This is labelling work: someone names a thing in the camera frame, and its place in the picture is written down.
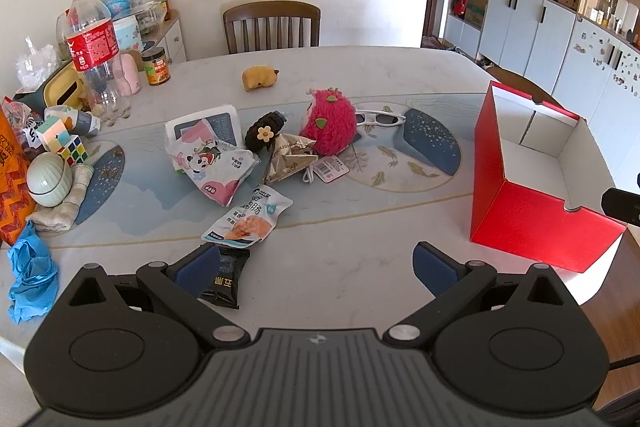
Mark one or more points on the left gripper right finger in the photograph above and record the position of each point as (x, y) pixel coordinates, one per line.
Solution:
(458, 290)

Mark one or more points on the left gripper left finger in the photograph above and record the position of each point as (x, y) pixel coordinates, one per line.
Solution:
(175, 289)

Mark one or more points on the black scrunchie with flower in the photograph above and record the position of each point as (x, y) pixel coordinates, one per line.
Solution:
(262, 133)

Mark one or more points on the pink plush strawberry toy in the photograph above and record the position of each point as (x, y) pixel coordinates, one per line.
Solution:
(330, 121)

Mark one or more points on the yellow plush hamster toy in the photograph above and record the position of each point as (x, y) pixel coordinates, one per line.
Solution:
(261, 76)

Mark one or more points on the black snack packet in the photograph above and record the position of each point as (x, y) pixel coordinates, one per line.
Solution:
(224, 290)

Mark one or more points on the red cardboard box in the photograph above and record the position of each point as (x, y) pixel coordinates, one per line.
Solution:
(538, 181)

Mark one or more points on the white snack packet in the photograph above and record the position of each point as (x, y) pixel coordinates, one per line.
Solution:
(246, 225)

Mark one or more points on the blue crumpled glove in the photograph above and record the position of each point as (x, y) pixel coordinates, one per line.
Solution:
(35, 274)

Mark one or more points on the beige folded towel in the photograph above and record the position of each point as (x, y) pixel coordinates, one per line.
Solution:
(62, 217)

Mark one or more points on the green round container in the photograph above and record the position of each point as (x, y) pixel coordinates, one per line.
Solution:
(49, 179)

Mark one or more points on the rubiks cube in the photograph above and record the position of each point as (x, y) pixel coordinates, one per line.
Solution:
(73, 151)

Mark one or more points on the white price tag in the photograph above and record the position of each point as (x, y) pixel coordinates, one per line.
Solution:
(329, 168)

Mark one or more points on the beige paper bag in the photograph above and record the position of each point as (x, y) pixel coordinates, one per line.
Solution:
(289, 154)

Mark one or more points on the orange snack bag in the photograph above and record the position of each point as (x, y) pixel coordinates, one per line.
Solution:
(16, 204)

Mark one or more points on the white sunglasses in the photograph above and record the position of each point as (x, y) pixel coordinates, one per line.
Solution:
(381, 118)

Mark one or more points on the pastel pyramid cube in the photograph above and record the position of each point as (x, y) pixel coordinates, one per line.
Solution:
(53, 134)

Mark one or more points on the pink small bottle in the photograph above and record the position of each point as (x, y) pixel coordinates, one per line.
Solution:
(126, 74)

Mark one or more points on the white cabinet unit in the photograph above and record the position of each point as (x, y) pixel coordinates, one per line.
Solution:
(582, 53)

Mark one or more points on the brown sauce jar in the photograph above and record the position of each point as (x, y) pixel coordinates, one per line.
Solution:
(156, 65)

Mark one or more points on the yellow tissue box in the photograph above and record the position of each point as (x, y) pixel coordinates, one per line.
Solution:
(63, 87)

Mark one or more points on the white side drawer cabinet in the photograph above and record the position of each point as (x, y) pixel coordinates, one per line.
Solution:
(168, 35)

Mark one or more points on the cola plastic bottle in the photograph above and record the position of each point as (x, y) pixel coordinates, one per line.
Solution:
(91, 39)

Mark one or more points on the wooden chair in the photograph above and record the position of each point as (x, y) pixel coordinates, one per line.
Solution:
(270, 25)

